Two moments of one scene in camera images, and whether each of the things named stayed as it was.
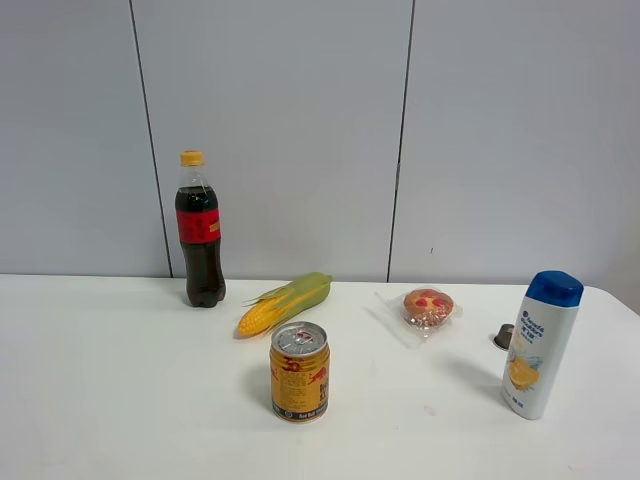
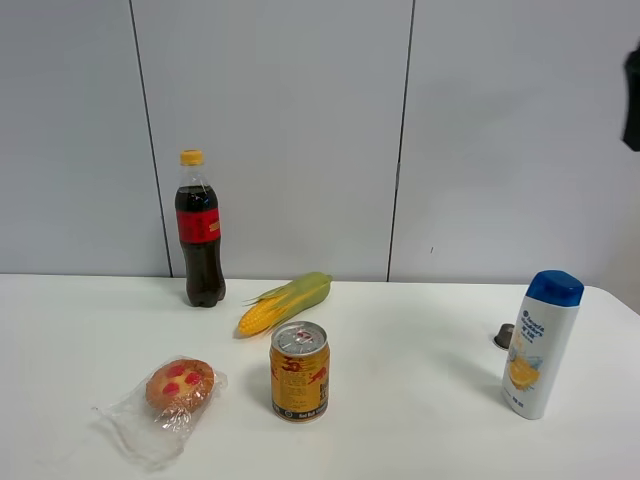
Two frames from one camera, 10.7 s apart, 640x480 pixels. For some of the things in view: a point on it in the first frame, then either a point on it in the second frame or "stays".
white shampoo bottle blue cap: [540, 342] stays
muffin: [419, 313] → [154, 424]
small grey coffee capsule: [502, 338] stays
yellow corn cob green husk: [280, 305] stays
